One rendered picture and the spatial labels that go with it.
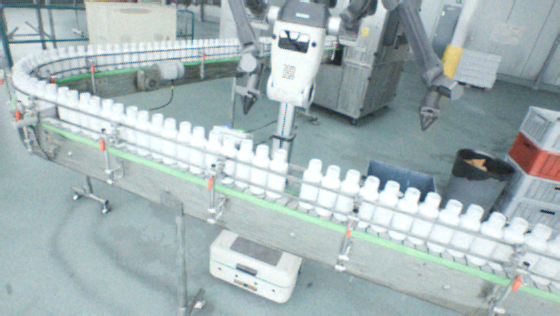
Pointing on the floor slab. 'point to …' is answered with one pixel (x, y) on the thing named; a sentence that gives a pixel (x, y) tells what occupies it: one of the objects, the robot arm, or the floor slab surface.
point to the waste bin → (476, 181)
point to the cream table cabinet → (130, 24)
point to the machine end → (364, 64)
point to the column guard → (451, 59)
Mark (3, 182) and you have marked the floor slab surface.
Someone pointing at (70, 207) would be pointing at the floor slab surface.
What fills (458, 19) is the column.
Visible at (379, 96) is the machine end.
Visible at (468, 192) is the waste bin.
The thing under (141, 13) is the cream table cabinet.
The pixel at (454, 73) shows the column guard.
